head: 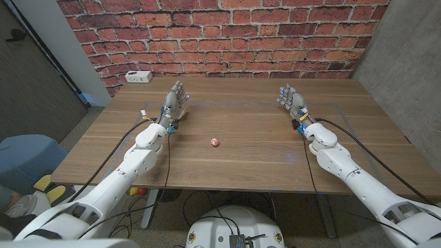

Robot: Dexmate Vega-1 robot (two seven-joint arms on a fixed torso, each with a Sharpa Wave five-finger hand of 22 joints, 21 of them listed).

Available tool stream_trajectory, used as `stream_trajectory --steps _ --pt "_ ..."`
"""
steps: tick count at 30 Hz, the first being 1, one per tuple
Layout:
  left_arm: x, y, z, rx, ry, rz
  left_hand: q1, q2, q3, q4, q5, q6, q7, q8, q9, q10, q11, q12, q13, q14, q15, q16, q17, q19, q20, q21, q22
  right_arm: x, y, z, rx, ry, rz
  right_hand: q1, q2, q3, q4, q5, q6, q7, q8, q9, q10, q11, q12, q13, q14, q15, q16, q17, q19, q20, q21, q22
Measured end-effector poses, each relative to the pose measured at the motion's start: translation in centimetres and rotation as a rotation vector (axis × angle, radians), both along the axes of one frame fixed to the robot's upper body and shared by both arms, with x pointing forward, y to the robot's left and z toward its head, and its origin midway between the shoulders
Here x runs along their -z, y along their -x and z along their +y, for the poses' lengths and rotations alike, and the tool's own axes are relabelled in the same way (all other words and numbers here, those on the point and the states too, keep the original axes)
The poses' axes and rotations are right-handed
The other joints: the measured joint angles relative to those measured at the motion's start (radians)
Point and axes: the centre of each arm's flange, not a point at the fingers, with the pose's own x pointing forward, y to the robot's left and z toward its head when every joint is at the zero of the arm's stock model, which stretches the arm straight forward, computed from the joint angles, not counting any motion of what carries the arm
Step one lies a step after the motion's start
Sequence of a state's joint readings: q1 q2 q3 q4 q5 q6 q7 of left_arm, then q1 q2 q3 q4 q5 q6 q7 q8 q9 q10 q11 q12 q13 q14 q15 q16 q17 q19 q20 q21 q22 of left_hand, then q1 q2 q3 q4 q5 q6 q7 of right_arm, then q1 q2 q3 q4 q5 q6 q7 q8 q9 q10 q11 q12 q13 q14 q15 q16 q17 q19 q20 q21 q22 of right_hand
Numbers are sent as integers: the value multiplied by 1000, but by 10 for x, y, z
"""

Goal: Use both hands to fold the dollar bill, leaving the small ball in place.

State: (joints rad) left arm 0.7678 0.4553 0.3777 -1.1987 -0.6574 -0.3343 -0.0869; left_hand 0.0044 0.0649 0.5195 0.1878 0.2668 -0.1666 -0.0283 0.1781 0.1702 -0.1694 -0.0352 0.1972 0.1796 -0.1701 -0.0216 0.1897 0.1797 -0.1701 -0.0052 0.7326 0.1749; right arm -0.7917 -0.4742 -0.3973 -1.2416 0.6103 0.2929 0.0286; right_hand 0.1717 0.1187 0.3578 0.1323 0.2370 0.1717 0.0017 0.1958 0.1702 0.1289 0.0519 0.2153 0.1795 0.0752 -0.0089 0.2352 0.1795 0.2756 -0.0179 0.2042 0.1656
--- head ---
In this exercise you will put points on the grey sneaker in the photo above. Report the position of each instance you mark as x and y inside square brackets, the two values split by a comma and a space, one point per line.
[20, 206]

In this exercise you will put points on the yellow foam pad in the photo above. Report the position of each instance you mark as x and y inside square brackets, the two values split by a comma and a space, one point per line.
[43, 182]
[56, 194]

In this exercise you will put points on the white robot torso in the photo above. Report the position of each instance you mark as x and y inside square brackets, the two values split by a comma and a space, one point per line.
[236, 224]

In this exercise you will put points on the blue upholstered seat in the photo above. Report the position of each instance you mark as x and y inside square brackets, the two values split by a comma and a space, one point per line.
[24, 158]

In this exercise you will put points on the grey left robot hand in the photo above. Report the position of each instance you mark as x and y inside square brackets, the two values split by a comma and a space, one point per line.
[174, 103]

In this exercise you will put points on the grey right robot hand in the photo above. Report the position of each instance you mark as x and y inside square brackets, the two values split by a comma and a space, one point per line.
[293, 101]

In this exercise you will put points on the black round floor fan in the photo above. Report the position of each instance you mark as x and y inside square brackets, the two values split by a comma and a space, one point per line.
[169, 195]

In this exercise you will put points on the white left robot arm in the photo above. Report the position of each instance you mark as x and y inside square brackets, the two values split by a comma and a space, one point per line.
[113, 182]

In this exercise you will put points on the printed brick wall backdrop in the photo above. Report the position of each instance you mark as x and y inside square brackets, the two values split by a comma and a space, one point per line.
[206, 34]

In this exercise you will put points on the grey table leg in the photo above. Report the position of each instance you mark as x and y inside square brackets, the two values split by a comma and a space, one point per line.
[325, 215]
[150, 208]

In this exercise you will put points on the white power strip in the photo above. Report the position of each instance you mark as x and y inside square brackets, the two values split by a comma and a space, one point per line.
[138, 76]

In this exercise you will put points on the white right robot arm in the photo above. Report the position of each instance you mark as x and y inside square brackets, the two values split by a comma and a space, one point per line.
[365, 186]

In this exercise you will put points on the grey torso connector box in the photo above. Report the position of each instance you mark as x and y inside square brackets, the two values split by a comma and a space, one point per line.
[237, 241]

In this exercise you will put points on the small red white ball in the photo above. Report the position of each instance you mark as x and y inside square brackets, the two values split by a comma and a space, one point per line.
[214, 142]

